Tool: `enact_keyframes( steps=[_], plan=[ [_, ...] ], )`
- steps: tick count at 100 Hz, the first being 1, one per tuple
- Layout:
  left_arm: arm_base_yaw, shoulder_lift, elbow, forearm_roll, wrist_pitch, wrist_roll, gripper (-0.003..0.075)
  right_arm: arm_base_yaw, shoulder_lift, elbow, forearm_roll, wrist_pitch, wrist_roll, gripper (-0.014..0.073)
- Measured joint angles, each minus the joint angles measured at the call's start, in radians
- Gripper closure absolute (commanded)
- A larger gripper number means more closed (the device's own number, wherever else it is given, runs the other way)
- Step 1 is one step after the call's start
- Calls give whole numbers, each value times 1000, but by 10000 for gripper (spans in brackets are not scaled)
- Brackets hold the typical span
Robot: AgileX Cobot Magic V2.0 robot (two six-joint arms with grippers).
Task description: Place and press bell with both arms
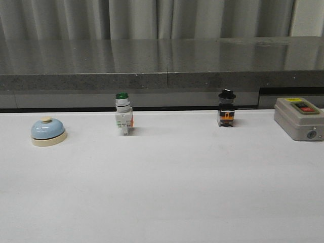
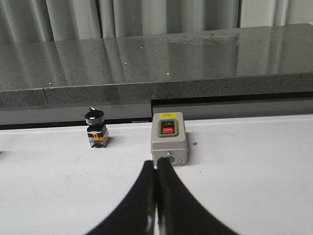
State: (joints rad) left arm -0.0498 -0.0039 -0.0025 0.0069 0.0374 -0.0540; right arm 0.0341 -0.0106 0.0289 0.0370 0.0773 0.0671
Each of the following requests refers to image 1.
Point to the grey stone counter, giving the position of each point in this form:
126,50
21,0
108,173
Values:
159,74

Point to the grey power switch box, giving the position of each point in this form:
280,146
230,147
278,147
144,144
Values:
299,118

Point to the green push button switch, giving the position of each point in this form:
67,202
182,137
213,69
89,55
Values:
124,112

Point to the black selector knob switch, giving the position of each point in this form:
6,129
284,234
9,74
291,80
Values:
226,109

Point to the grey curtain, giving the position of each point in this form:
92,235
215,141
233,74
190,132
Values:
50,20

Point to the blue and cream desk bell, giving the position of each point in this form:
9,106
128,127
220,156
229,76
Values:
48,132

